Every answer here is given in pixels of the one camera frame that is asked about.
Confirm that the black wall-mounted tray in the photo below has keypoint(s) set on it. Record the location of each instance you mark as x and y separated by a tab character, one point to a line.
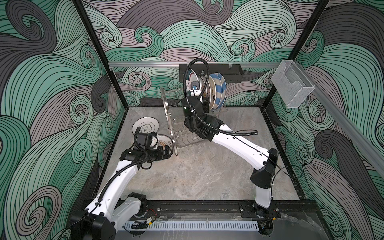
231	73

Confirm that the white plate red characters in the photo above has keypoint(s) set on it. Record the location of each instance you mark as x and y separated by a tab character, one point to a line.
205	87

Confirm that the steel wire dish rack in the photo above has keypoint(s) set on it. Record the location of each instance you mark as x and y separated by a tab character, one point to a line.
174	111

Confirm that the white plate green flower outline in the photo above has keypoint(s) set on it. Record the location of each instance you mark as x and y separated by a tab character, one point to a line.
146	125

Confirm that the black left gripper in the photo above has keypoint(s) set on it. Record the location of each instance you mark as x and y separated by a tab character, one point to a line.
160	155

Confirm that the left white plate orange sunburst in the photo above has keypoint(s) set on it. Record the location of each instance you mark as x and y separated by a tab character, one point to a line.
164	141

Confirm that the aluminium wall rail right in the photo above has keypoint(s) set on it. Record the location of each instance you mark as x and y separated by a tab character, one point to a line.
352	108

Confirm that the white slotted cable duct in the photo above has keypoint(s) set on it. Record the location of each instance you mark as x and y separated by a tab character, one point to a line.
197	226

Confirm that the aluminium wall rail back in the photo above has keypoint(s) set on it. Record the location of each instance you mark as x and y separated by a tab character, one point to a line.
152	64

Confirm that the cream plate floral pattern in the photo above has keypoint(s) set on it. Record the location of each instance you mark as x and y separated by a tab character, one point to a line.
213	92

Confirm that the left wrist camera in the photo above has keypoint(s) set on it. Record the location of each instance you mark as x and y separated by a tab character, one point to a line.
146	141

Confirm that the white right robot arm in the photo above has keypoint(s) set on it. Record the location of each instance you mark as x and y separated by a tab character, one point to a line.
263	161

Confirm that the clear plastic wall bin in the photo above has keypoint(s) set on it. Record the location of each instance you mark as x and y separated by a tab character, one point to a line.
292	83

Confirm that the blue white striped plate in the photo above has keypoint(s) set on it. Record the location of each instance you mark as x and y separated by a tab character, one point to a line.
224	90
218	82

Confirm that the aluminium wall rail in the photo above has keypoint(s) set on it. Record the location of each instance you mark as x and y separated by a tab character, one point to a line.
352	108
152	64

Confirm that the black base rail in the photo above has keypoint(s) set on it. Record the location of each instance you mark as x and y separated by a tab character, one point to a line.
165	209

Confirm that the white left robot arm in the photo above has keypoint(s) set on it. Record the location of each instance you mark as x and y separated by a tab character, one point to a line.
103	216

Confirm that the white plate green red rim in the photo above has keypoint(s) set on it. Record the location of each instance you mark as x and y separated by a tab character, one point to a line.
191	77

